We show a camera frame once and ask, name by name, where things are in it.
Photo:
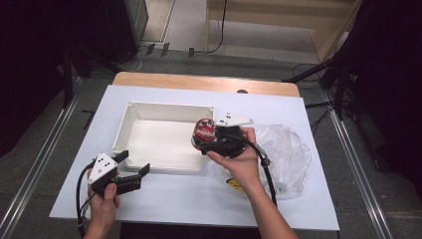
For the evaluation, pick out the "white plastic tray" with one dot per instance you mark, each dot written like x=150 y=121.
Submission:
x=162 y=142

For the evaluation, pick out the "person's right hand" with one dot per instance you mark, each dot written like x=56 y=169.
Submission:
x=242 y=162

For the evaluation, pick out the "person's left hand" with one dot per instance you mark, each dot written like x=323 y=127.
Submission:
x=103 y=205

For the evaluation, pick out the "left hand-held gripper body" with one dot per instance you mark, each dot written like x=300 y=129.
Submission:
x=106 y=174

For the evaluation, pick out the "wooden table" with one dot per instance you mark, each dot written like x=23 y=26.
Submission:
x=199 y=83

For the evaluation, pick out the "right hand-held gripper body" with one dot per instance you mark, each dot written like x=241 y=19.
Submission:
x=229 y=139

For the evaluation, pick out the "white board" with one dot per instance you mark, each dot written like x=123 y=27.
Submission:
x=185 y=202

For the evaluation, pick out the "wooden shelf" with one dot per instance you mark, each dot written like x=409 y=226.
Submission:
x=265 y=20

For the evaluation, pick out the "black metal stand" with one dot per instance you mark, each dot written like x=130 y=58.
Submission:
x=67 y=76

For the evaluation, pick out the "aluminium floor rail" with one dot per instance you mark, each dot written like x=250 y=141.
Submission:
x=31 y=172
x=361 y=186

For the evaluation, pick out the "dark cabinet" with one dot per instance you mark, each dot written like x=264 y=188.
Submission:
x=127 y=26

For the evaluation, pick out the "red-lidded round container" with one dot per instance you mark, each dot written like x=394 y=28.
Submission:
x=204 y=130

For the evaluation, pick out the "black tripod stand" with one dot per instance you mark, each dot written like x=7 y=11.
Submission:
x=338 y=86

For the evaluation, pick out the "clear smiley plastic bag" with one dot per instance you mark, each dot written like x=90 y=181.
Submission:
x=285 y=156

